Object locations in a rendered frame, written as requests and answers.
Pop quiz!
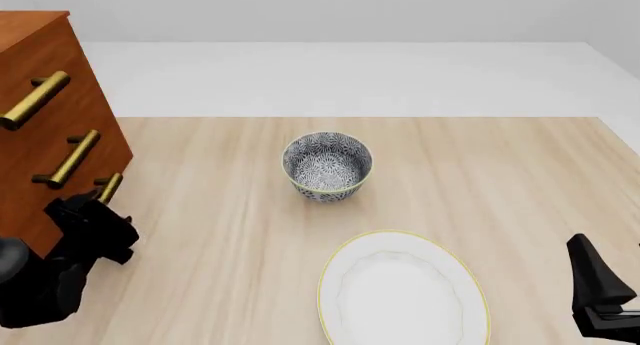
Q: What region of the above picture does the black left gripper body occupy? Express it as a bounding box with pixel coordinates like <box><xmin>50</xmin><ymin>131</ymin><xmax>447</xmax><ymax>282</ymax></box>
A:
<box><xmin>43</xmin><ymin>189</ymin><xmax>141</xmax><ymax>266</ymax></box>

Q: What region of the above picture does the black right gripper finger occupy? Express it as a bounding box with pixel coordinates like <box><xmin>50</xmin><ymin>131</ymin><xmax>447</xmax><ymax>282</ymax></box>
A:
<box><xmin>566</xmin><ymin>233</ymin><xmax>639</xmax><ymax>308</ymax></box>

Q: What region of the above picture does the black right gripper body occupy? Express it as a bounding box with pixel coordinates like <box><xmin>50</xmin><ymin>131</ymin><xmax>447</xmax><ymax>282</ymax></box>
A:
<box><xmin>569</xmin><ymin>298</ymin><xmax>640</xmax><ymax>341</ymax></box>

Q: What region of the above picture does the wooden cabinet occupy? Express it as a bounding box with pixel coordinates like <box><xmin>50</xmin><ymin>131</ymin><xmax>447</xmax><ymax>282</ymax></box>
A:
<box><xmin>0</xmin><ymin>9</ymin><xmax>135</xmax><ymax>260</ymax></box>

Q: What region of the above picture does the white plate with yellow rim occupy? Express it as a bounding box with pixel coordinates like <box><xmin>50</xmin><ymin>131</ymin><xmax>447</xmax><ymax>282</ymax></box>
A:
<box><xmin>317</xmin><ymin>228</ymin><xmax>493</xmax><ymax>345</ymax></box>

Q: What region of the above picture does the blue patterned bowl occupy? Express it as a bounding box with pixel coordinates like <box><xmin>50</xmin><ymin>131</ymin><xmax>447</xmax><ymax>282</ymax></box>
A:
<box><xmin>281</xmin><ymin>132</ymin><xmax>375</xmax><ymax>204</ymax></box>

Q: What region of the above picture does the short brass drawer handle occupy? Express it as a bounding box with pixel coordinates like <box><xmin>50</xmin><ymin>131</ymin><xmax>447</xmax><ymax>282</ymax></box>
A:
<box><xmin>93</xmin><ymin>171</ymin><xmax>125</xmax><ymax>206</ymax></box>

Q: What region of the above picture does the wooden drawer with shortest handle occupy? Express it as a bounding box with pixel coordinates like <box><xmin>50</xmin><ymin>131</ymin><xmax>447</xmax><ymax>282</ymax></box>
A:
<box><xmin>0</xmin><ymin>149</ymin><xmax>135</xmax><ymax>260</ymax></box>

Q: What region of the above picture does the mid-length brass drawer handle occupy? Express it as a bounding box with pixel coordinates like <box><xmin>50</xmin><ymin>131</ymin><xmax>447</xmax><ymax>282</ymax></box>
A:
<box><xmin>31</xmin><ymin>129</ymin><xmax>102</xmax><ymax>191</ymax></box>

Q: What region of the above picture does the wooden drawer with mid-length handle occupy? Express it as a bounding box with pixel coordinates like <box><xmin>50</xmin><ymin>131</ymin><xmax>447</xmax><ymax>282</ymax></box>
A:
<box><xmin>0</xmin><ymin>96</ymin><xmax>129</xmax><ymax>207</ymax></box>

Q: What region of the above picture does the wooden drawer with longest handle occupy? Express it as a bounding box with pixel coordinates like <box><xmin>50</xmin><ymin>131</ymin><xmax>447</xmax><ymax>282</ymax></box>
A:
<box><xmin>0</xmin><ymin>15</ymin><xmax>112</xmax><ymax>144</ymax></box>

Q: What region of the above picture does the long brass drawer handle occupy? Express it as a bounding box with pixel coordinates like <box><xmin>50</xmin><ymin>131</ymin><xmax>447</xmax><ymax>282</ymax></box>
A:
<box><xmin>0</xmin><ymin>70</ymin><xmax>72</xmax><ymax>132</ymax></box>

